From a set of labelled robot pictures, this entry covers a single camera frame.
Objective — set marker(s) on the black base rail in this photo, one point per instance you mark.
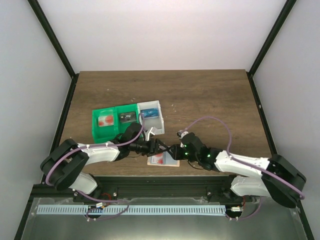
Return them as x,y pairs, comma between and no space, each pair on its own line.
215,188

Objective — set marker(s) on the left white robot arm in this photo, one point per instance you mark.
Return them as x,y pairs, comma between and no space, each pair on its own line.
63,168

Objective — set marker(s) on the red white card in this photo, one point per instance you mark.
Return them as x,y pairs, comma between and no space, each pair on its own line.
158,159
106,120

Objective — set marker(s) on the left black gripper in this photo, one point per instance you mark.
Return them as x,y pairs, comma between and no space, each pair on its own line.
151,151

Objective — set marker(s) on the light blue slotted strip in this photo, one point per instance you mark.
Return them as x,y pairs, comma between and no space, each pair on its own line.
152,210

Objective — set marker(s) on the left black frame post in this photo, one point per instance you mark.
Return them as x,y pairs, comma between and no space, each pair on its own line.
40,15

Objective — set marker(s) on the white plastic bin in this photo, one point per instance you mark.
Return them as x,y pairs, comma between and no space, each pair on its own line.
153,122

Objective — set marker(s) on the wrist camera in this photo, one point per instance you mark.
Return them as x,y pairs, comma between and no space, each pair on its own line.
150,133
181,134

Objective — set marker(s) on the blue vip card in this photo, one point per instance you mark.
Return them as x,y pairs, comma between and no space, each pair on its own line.
150,113

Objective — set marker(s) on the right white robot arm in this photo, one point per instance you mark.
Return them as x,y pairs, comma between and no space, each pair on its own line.
260,175

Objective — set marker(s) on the right black frame post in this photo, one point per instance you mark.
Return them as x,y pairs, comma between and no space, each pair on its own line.
279,22

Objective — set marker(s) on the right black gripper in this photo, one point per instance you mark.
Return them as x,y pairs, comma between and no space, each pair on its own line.
175,156

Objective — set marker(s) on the beige card holder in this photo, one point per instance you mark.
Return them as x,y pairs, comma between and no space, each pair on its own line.
169,161

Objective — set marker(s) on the black vip card in bin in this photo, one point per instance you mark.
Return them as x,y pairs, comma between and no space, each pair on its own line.
127,117

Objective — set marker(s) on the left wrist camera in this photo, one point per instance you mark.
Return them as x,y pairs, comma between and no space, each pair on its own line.
150,133

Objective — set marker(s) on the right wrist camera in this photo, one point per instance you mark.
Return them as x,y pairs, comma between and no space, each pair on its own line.
181,134

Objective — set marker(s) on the green plastic bin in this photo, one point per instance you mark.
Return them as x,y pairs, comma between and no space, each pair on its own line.
102,134
120,109

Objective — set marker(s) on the black frame post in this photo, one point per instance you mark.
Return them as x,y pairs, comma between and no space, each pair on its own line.
40,15
279,22

